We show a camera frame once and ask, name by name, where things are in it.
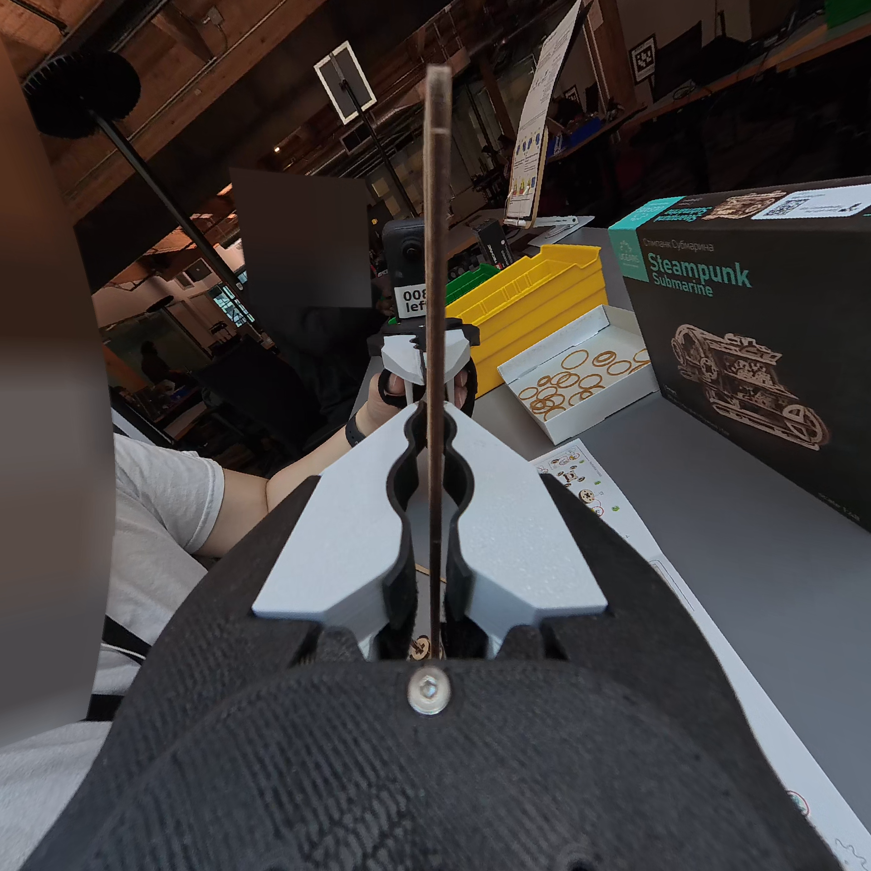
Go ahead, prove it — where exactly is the black model kit box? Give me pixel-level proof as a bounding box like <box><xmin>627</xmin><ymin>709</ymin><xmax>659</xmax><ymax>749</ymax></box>
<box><xmin>607</xmin><ymin>176</ymin><xmax>871</xmax><ymax>525</ymax></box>

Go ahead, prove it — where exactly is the plywood parts sheet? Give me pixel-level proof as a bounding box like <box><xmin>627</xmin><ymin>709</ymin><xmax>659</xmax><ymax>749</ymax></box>
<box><xmin>425</xmin><ymin>64</ymin><xmax>453</xmax><ymax>662</ymax></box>

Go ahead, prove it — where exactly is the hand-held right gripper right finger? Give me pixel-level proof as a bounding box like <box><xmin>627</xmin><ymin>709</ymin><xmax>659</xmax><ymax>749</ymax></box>
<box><xmin>444</xmin><ymin>406</ymin><xmax>608</xmax><ymax>656</ymax></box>

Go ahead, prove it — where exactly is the open instruction booklet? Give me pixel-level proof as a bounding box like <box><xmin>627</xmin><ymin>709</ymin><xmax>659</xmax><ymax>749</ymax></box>
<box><xmin>531</xmin><ymin>442</ymin><xmax>871</xmax><ymax>871</ymax></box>

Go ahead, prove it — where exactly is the black disc on pole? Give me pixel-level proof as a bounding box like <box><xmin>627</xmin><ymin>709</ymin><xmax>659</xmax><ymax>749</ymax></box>
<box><xmin>24</xmin><ymin>51</ymin><xmax>247</xmax><ymax>295</ymax></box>

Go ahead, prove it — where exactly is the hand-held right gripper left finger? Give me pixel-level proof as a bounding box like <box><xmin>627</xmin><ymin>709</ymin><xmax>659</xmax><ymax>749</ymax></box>
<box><xmin>252</xmin><ymin>401</ymin><xmax>430</xmax><ymax>659</ymax></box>

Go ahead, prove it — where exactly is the black product box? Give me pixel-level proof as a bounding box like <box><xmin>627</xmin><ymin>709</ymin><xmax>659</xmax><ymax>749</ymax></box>
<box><xmin>476</xmin><ymin>219</ymin><xmax>516</xmax><ymax>269</ymax></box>

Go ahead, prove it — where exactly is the green plastic bin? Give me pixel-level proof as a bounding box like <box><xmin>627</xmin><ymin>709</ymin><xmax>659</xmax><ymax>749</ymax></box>
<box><xmin>445</xmin><ymin>264</ymin><xmax>501</xmax><ymax>303</ymax></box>

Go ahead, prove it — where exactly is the black shoulder strap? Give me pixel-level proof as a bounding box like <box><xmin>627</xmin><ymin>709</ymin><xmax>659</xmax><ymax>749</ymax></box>
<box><xmin>87</xmin><ymin>616</ymin><xmax>148</xmax><ymax>722</ymax></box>

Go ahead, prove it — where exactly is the printed instruction sheet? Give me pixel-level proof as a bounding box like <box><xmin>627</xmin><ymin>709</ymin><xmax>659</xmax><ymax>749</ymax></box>
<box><xmin>514</xmin><ymin>0</ymin><xmax>584</xmax><ymax>219</ymax></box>

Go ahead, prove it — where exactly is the grey desk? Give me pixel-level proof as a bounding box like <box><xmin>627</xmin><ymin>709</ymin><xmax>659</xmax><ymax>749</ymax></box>
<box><xmin>470</xmin><ymin>299</ymin><xmax>871</xmax><ymax>858</ymax></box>

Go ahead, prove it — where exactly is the pile of tan rubber bands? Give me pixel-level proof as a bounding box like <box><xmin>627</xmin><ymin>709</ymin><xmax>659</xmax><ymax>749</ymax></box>
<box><xmin>517</xmin><ymin>348</ymin><xmax>651</xmax><ymax>419</ymax></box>

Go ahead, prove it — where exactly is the wooden document stand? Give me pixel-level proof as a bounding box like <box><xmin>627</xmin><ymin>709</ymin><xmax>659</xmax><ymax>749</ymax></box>
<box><xmin>504</xmin><ymin>0</ymin><xmax>596</xmax><ymax>230</ymax></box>

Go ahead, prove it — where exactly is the white cardboard tray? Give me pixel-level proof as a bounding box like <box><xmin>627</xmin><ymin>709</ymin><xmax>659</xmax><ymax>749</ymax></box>
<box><xmin>497</xmin><ymin>304</ymin><xmax>661</xmax><ymax>445</ymax></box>

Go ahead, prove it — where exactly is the person's left hand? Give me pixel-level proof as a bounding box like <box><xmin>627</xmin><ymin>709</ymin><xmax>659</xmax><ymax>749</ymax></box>
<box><xmin>354</xmin><ymin>381</ymin><xmax>477</xmax><ymax>445</ymax></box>

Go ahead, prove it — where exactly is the person in white shirt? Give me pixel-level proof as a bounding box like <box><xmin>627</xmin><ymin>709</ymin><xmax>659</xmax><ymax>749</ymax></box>
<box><xmin>0</xmin><ymin>435</ymin><xmax>227</xmax><ymax>871</ymax></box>

